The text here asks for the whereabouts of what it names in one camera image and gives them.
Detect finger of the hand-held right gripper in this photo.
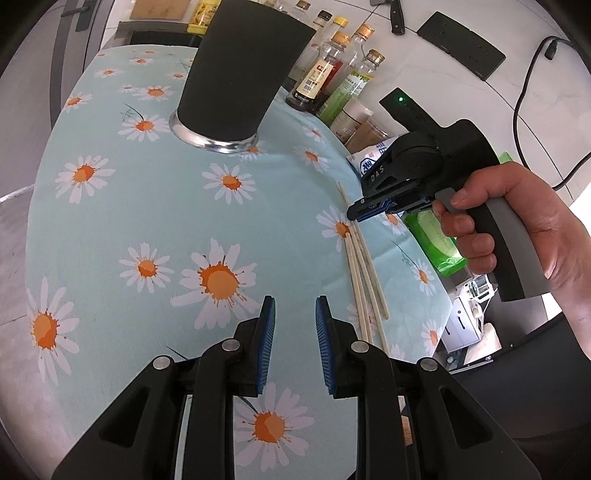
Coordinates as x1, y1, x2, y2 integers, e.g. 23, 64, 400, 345
347, 196, 398, 222
367, 199, 435, 217

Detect yellow plastic bottle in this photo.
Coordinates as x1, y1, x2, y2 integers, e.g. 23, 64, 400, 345
187, 0, 220, 35

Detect white box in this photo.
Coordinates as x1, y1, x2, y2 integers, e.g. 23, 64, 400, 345
438, 295, 491, 357

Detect blue and white salt bag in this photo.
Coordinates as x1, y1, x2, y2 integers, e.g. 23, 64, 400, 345
346, 138, 399, 180

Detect thin black cable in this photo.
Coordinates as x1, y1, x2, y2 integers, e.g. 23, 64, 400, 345
512, 37, 591, 191

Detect white lid plastic jar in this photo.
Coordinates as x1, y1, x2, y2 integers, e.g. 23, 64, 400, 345
330, 98, 375, 139

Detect person's right hand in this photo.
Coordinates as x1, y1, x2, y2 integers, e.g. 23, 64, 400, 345
435, 165, 591, 361

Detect soy sauce bottle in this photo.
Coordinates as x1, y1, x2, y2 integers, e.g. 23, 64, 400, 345
285, 32, 352, 116

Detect brown contents plastic jar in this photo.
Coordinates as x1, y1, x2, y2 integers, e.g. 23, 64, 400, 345
346, 117, 394, 154

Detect green sugar bag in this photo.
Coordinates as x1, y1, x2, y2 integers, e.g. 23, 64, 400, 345
405, 210, 470, 278

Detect black power strip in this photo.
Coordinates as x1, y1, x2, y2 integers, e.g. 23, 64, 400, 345
417, 11, 508, 83

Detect pale wooden chopstick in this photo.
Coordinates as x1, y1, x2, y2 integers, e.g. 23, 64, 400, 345
336, 181, 391, 321
344, 233, 369, 343
348, 233, 374, 344
353, 226, 391, 358

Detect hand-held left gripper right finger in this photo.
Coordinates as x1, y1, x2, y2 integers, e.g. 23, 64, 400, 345
315, 295, 544, 480

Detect clear bottle with red liquid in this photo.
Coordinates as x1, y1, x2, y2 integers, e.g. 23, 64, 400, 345
323, 24, 376, 95

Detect black handled knife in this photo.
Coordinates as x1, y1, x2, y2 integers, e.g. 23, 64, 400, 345
390, 0, 408, 37

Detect black cylindrical utensil holder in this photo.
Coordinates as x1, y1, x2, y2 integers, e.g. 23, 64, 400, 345
168, 0, 318, 154

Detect wooden cutting board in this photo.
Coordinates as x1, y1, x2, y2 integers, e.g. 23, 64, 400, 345
129, 0, 192, 20

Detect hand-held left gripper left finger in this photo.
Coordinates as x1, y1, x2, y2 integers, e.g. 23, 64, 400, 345
51, 295, 278, 480

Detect blue daisy print tablecloth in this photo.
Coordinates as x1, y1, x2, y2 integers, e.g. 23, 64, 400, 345
25, 44, 455, 480

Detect black door handle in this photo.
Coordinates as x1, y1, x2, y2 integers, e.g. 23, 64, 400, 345
62, 0, 100, 18

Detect grey door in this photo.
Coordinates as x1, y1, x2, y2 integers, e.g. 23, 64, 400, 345
46, 0, 122, 132

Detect green label bottle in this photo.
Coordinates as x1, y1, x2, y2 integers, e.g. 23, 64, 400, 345
316, 50, 387, 128

